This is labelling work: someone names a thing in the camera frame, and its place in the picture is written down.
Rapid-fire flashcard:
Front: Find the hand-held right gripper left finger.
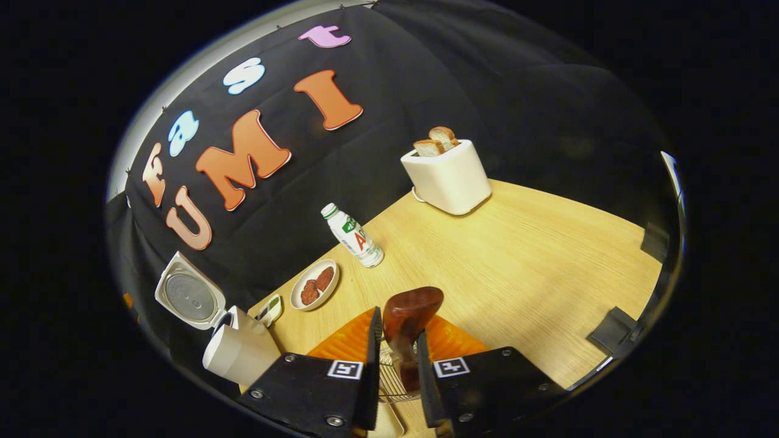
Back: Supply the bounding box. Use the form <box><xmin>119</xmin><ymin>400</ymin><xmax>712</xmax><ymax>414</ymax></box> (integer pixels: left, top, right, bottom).
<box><xmin>237</xmin><ymin>306</ymin><xmax>383</xmax><ymax>436</ymax></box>

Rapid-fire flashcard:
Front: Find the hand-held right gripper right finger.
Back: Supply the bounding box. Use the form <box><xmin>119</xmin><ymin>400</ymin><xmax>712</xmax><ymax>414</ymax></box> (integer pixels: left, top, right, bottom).
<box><xmin>416</xmin><ymin>315</ymin><xmax>567</xmax><ymax>429</ymax></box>

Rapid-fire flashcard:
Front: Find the metal wire chopstick holder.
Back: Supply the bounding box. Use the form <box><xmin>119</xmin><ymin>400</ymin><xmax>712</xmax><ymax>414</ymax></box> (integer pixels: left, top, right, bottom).
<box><xmin>377</xmin><ymin>341</ymin><xmax>422</xmax><ymax>404</ymax></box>

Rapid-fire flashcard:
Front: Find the white rice cooker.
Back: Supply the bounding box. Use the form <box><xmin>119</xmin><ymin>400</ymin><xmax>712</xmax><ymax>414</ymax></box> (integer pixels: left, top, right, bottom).
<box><xmin>155</xmin><ymin>251</ymin><xmax>282</xmax><ymax>387</ymax></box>

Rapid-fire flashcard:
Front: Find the brown wooden spoon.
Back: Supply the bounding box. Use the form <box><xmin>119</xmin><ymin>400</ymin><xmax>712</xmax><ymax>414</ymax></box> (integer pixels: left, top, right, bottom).
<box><xmin>382</xmin><ymin>287</ymin><xmax>444</xmax><ymax>393</ymax></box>

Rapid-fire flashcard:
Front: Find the small white condiment dish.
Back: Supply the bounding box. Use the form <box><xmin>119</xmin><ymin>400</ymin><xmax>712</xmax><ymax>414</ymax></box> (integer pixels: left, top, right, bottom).
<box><xmin>256</xmin><ymin>294</ymin><xmax>283</xmax><ymax>326</ymax></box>

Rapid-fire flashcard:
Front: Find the white round plate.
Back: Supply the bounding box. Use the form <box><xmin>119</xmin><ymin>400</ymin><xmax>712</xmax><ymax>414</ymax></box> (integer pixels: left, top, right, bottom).
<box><xmin>290</xmin><ymin>259</ymin><xmax>340</xmax><ymax>311</ymax></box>

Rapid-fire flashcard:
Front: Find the black table edge pad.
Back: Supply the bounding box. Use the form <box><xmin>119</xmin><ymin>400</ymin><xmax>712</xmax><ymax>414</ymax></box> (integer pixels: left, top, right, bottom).
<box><xmin>587</xmin><ymin>306</ymin><xmax>640</xmax><ymax>357</ymax></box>
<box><xmin>640</xmin><ymin>222</ymin><xmax>671</xmax><ymax>263</ymax></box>

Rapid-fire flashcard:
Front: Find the white drink bottle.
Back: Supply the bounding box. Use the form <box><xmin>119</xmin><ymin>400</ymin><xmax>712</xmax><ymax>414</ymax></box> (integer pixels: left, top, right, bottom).
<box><xmin>321</xmin><ymin>203</ymin><xmax>385</xmax><ymax>268</ymax></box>

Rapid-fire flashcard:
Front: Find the cream white toaster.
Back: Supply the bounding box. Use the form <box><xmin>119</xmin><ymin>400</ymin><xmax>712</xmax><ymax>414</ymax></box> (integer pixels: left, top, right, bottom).
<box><xmin>400</xmin><ymin>139</ymin><xmax>492</xmax><ymax>215</ymax></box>

